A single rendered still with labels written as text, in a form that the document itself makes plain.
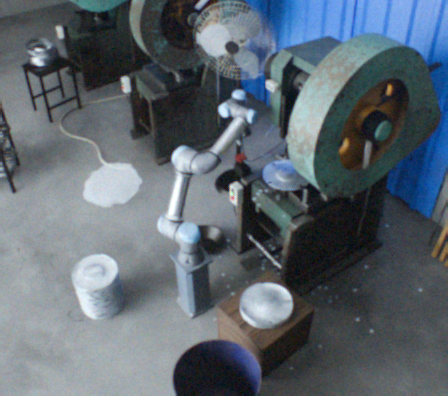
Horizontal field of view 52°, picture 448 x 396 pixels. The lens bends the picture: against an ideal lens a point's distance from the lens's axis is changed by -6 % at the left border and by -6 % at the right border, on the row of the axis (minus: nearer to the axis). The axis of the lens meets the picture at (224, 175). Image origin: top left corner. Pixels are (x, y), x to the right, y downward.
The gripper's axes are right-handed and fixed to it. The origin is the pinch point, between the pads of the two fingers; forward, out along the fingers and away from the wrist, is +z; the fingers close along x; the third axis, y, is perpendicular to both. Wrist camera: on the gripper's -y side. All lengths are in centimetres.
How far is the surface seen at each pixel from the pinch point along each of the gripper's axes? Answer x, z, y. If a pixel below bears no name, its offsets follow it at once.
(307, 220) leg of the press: -5, 21, -60
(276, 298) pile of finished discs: 31, 46, -79
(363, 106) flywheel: -21, -56, -73
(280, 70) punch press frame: -10, -56, -21
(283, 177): -6.4, 6.6, -34.4
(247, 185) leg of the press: 3.2, 23.6, -11.9
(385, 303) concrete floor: -45, 86, -103
